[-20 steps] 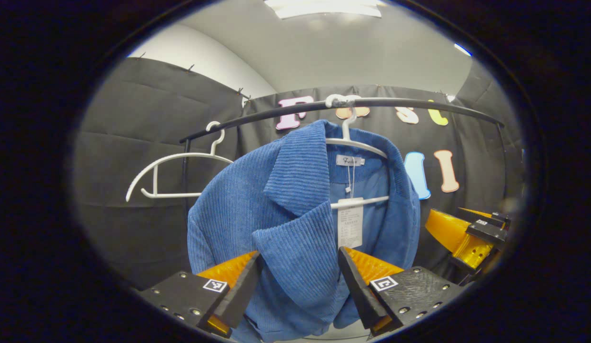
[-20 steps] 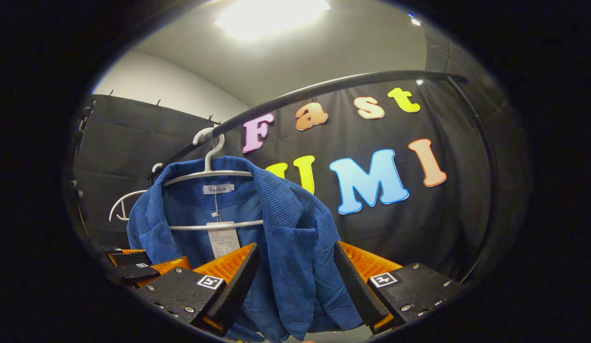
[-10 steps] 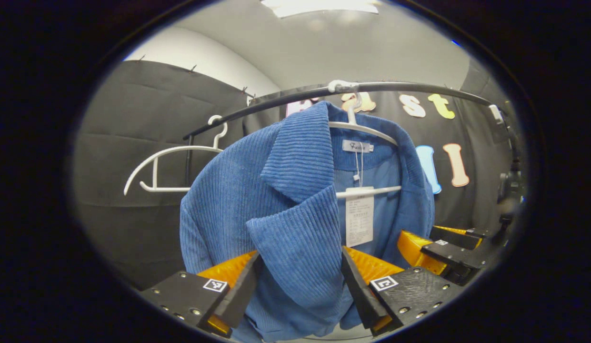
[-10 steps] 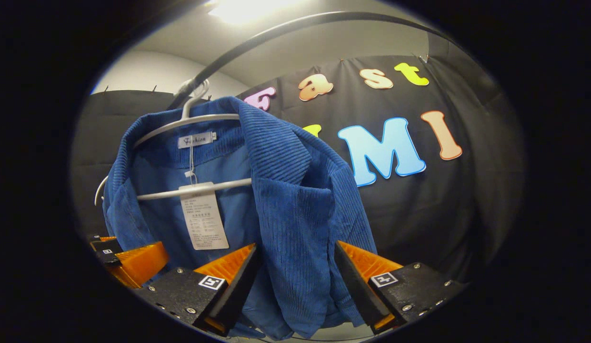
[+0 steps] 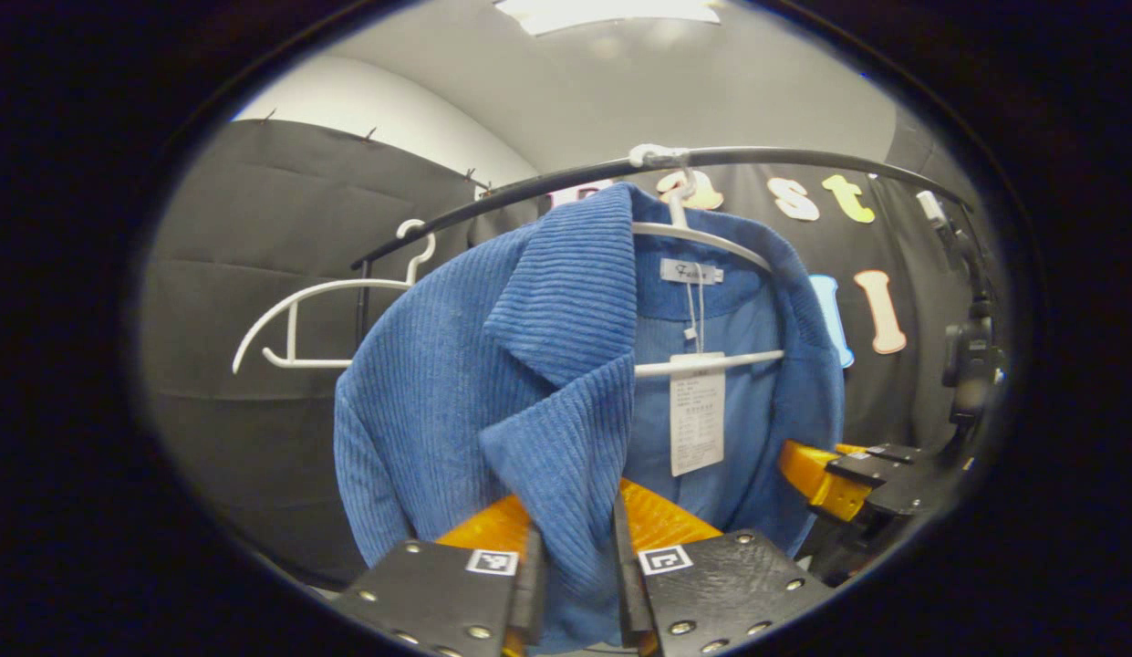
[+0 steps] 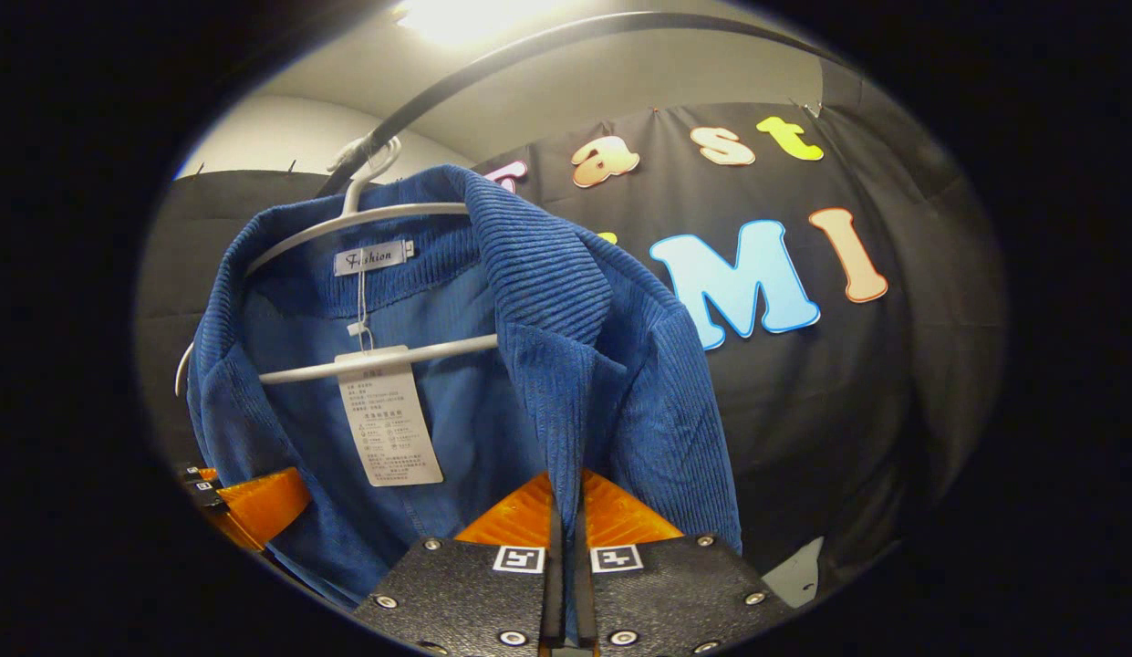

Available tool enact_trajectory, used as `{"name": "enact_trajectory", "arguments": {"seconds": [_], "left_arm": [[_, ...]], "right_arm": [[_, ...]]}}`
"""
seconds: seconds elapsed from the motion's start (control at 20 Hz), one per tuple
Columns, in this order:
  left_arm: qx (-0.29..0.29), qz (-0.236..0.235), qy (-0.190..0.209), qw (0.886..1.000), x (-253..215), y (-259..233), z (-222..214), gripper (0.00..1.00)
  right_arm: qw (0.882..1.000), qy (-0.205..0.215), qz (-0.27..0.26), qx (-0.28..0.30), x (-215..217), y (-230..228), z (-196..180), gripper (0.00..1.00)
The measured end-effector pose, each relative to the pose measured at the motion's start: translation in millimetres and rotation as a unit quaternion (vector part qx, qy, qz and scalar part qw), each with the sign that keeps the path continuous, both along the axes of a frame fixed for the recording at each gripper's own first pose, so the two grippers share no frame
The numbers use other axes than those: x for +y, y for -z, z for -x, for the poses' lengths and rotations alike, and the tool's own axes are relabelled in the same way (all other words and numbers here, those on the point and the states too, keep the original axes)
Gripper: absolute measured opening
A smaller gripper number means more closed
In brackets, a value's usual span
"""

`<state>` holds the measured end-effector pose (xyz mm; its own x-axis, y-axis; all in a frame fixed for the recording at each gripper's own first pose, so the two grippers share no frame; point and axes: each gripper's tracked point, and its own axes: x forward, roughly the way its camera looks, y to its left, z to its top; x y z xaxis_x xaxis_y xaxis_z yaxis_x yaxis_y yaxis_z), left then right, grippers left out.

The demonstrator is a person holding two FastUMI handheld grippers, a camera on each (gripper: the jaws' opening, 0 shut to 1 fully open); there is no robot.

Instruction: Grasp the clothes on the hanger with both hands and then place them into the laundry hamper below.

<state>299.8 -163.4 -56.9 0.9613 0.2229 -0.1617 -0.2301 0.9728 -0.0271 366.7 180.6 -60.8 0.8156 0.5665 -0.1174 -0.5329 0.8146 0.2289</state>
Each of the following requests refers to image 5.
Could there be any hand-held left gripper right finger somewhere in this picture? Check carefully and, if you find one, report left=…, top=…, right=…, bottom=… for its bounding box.
left=609, top=477, right=837, bottom=657

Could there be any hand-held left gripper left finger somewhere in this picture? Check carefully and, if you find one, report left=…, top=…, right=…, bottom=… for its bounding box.
left=331, top=494, right=548, bottom=657

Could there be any blue corduroy jacket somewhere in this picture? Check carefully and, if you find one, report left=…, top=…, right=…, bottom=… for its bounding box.
left=333, top=181, right=846, bottom=653

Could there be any white clothes hanger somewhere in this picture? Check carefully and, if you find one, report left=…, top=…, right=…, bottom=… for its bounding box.
left=233, top=219, right=437, bottom=375
left=626, top=143, right=787, bottom=380

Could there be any black clothes rack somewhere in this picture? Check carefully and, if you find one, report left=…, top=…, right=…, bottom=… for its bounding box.
left=350, top=144, right=977, bottom=352

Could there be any black backdrop cloth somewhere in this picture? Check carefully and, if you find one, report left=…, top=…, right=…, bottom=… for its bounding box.
left=137, top=117, right=1009, bottom=589

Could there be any ceiling light panel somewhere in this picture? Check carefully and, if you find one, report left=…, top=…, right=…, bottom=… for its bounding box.
left=493, top=0, right=723, bottom=37

